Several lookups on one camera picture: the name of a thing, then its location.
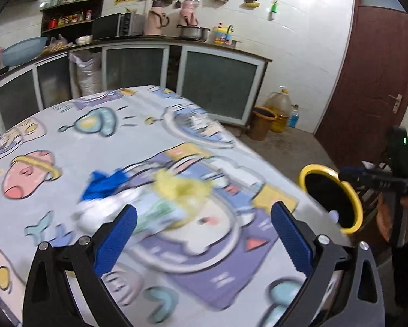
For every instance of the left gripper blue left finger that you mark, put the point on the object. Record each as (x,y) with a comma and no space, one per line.
(111,238)

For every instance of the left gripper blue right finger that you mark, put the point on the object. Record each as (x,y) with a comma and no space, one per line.
(290,232)

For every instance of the white plastic bag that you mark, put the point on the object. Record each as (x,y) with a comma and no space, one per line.
(91,214)

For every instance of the blue glove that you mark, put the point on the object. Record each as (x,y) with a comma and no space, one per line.
(103,185)

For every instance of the white green wrapper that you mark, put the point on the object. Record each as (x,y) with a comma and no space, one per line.
(177,201)

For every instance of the yellow rimmed trash bin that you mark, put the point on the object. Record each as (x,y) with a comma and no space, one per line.
(337,197)

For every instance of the kitchen counter cabinets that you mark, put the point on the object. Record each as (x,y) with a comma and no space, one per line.
(222,80)

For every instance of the cartoon printed tablecloth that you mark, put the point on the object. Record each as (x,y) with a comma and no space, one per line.
(204,252)

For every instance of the blue water bottle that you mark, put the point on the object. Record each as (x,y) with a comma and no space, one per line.
(294,116)

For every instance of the brown plastic bucket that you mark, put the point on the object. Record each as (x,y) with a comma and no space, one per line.
(260,123)

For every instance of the cooking oil jug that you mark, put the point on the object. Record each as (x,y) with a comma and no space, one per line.
(280,104)

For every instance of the white sack under counter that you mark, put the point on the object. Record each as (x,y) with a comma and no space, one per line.
(85,72)

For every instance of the blue plastic basket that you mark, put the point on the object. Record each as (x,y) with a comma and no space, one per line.
(23,51)

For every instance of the detergent bottles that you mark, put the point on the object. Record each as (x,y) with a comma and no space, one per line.
(223,34)

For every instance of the microwave oven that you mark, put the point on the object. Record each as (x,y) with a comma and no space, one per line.
(118,25)

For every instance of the black spice shelf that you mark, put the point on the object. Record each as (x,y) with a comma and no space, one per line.
(70,20)

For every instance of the steel pot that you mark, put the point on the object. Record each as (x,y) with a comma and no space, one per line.
(193,33)

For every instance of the pink thermos left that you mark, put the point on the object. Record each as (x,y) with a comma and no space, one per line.
(156,19)

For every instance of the pink thermos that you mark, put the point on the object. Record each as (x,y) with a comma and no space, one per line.
(187,17)
(156,19)

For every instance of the pink thermos right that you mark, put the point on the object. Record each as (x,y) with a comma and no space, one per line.
(187,17)

